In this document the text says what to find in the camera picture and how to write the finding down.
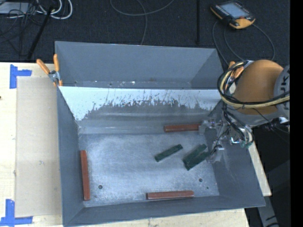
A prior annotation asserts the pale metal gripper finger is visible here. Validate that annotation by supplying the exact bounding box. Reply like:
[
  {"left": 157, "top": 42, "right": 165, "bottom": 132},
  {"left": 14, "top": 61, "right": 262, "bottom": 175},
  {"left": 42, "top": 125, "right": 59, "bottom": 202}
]
[
  {"left": 198, "top": 118, "right": 217, "bottom": 135},
  {"left": 207, "top": 145, "right": 225, "bottom": 163}
]

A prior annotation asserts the dark green flat block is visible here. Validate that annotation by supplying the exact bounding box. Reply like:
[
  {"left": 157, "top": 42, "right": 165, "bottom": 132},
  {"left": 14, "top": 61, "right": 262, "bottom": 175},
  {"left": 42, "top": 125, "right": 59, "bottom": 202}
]
[
  {"left": 154, "top": 144, "right": 184, "bottom": 163},
  {"left": 182, "top": 143, "right": 208, "bottom": 163},
  {"left": 184, "top": 151, "right": 211, "bottom": 171}
]

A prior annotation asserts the red-brown flat block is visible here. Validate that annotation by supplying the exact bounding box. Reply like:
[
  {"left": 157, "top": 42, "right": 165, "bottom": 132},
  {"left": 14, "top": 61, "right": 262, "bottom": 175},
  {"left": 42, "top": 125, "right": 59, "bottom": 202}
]
[
  {"left": 80, "top": 149, "right": 91, "bottom": 201},
  {"left": 163, "top": 123, "right": 202, "bottom": 133},
  {"left": 145, "top": 190, "right": 195, "bottom": 201}
]

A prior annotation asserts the grey metal bin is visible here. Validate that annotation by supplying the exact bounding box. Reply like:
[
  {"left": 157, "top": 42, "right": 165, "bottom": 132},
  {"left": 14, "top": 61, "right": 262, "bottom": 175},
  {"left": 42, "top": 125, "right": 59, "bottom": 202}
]
[{"left": 54, "top": 41, "right": 266, "bottom": 227}]

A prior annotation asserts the black cylinder on white bracket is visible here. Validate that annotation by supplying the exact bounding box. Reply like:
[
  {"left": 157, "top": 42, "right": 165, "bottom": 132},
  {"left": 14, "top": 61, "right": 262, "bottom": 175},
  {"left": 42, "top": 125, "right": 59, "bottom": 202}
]
[{"left": 266, "top": 116, "right": 290, "bottom": 134}]

